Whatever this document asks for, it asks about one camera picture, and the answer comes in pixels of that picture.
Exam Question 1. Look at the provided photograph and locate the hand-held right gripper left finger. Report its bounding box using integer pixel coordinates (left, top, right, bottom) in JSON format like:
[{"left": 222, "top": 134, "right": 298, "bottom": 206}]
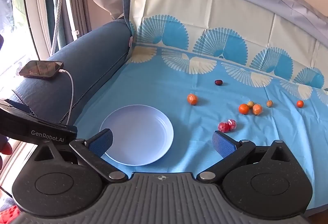
[{"left": 33, "top": 129, "right": 127, "bottom": 183}]

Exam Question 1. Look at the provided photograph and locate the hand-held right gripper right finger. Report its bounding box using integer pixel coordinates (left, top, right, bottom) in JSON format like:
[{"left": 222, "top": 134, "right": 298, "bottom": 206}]
[{"left": 197, "top": 130, "right": 298, "bottom": 183}]

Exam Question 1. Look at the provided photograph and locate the pale blue round plate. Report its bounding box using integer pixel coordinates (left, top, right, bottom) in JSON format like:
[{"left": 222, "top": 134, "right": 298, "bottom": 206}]
[{"left": 99, "top": 105, "right": 174, "bottom": 166}]

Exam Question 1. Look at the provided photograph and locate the person's left hand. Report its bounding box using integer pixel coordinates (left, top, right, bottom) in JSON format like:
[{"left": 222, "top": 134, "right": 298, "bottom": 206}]
[{"left": 0, "top": 137, "right": 13, "bottom": 167}]

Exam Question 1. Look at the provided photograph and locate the black smartphone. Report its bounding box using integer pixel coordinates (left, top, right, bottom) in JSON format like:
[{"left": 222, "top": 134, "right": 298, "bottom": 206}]
[{"left": 19, "top": 60, "right": 64, "bottom": 79}]

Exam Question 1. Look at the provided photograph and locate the blue fan-patterned cloth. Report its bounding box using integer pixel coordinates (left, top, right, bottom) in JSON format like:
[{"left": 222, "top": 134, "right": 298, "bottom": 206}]
[{"left": 74, "top": 0, "right": 328, "bottom": 217}]

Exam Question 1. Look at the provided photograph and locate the blue sofa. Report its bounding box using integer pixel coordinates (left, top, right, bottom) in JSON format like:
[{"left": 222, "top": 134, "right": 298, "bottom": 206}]
[{"left": 0, "top": 19, "right": 135, "bottom": 127}]

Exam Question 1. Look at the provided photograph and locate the red cloth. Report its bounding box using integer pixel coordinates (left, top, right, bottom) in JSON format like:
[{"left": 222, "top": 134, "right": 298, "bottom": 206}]
[{"left": 0, "top": 205, "right": 21, "bottom": 224}]

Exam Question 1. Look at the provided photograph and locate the white charging cable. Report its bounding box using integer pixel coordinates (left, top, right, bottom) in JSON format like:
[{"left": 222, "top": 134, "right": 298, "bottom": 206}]
[{"left": 58, "top": 69, "right": 75, "bottom": 125}]

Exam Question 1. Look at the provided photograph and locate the white window frame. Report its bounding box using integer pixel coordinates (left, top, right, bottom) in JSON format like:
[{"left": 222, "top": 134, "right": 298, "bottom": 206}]
[{"left": 20, "top": 0, "right": 53, "bottom": 60}]

